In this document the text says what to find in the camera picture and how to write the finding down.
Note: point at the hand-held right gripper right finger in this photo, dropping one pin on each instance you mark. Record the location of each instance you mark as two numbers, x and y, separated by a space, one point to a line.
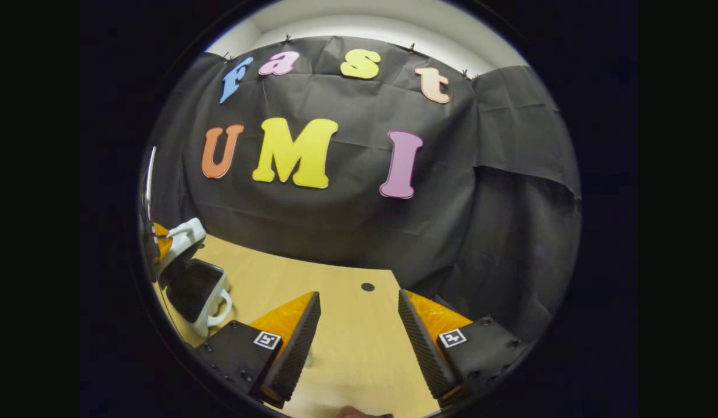
423 348

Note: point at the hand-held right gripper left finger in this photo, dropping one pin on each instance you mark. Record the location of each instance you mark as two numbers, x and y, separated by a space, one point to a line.
298 348

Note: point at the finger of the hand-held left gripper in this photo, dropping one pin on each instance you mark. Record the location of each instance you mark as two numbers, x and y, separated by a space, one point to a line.
161 238

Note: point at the light blue suitcase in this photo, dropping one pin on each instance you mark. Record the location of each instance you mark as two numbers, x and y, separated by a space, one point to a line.
190 284

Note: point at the grey upright pole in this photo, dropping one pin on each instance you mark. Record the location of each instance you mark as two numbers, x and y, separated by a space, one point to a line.
149 180

